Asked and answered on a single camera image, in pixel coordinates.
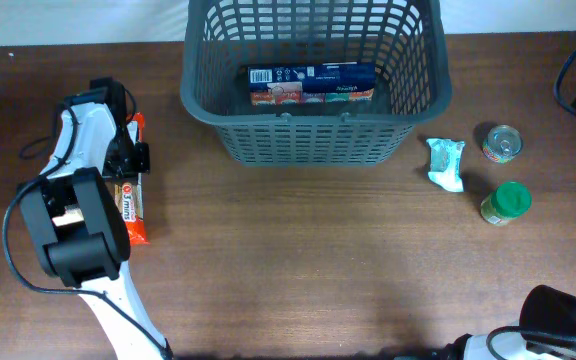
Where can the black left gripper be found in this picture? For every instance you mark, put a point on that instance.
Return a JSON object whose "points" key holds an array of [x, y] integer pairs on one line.
{"points": [[142, 163]]}

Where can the San Remo spaghetti packet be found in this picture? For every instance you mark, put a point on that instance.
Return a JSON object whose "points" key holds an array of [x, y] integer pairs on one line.
{"points": [[128, 193]]}

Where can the dark blue cardboard box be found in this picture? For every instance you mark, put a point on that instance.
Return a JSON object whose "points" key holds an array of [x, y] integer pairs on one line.
{"points": [[311, 83]]}

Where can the light green packet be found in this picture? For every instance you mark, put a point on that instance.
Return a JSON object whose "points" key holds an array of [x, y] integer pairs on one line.
{"points": [[444, 166]]}

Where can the small tin can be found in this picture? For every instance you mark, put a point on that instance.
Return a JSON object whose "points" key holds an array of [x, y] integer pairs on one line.
{"points": [[502, 144]]}

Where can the green lid glass jar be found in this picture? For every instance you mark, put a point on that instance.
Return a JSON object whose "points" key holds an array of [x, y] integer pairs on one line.
{"points": [[508, 202]]}

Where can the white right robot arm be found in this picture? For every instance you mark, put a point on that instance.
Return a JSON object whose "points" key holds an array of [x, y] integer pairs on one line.
{"points": [[320, 262]]}

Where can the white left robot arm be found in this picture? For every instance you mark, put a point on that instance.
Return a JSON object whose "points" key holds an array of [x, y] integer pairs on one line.
{"points": [[79, 210]]}

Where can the grey plastic mesh basket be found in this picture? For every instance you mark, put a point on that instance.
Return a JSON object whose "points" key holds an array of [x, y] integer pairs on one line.
{"points": [[403, 39]]}

